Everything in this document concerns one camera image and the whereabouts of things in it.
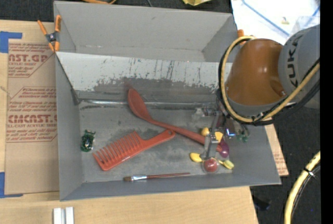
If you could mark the red plastic comb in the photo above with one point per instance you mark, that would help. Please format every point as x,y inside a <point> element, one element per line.
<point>122,150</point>

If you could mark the grey metal bin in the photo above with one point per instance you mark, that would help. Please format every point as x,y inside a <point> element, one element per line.
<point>145,36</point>

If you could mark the red plastic spoon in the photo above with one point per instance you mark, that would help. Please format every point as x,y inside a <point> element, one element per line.
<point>139,107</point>

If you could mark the brown cardboard board, red print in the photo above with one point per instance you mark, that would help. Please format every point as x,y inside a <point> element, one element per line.
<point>31,160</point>

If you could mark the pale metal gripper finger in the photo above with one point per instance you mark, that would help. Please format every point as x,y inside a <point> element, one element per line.
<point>208,147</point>
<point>214,145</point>

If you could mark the yellow, purple and red toy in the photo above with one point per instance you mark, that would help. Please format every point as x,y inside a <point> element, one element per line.
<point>210,165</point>

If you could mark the small green toy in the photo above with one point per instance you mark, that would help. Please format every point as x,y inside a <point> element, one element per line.
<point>87,140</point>

